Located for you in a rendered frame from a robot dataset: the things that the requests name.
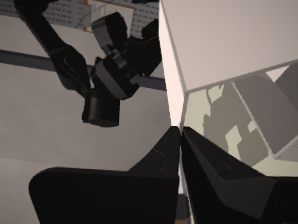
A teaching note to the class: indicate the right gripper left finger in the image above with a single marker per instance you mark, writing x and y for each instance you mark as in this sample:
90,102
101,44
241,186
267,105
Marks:
63,195

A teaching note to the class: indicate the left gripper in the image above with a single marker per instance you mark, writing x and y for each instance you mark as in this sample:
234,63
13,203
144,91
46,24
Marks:
142,56

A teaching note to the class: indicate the white cardboard box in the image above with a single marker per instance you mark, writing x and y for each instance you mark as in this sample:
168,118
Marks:
206,43

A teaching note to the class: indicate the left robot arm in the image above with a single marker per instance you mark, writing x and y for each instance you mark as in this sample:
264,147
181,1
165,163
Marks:
101,108

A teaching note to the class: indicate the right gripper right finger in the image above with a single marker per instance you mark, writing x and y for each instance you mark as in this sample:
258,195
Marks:
224,190

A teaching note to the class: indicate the dark grey metal support frame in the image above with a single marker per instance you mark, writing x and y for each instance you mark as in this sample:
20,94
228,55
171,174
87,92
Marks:
44,63

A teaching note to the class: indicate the white printed paper sheet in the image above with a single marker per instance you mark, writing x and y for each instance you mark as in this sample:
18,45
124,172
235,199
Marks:
100,9

